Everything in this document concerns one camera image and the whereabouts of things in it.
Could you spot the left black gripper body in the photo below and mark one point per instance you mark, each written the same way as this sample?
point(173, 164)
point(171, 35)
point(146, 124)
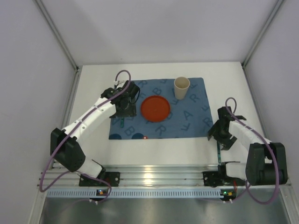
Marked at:
point(126, 112)

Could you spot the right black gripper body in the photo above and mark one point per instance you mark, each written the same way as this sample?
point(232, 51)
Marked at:
point(222, 140)

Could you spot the metal spoon green handle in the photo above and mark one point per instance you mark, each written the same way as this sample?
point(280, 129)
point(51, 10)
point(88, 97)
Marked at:
point(218, 153)

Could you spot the blue letter-print cloth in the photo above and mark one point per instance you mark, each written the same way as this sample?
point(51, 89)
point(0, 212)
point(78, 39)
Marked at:
point(189, 118)

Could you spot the red plastic plate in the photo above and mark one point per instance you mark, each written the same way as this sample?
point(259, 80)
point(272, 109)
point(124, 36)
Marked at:
point(155, 108)

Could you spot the beige plastic cup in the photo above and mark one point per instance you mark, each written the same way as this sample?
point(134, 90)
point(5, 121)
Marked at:
point(181, 86)

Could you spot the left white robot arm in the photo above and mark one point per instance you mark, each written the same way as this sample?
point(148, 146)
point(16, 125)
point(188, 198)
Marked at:
point(66, 145)

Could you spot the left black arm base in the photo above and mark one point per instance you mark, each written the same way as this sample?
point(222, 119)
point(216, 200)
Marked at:
point(111, 178)

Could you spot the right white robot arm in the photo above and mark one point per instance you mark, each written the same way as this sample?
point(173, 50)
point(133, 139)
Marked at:
point(266, 160)

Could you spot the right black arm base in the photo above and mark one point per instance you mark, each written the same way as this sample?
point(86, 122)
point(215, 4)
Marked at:
point(215, 179)

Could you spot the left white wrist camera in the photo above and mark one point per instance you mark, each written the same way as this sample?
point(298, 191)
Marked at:
point(119, 83)

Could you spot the aluminium mounting rail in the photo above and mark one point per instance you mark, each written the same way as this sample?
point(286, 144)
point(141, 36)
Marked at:
point(135, 176)

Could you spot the right aluminium frame post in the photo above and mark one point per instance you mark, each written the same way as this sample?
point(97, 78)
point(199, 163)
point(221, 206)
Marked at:
point(262, 32)

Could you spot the aluminium frame post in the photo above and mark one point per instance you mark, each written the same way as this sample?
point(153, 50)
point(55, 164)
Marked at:
point(262, 32)
point(43, 10)

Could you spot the slotted grey cable duct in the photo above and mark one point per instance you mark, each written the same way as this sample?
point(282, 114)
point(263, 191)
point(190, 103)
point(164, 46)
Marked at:
point(140, 193)

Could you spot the left aluminium frame post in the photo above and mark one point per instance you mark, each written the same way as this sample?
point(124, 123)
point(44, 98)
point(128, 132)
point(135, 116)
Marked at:
point(43, 10)

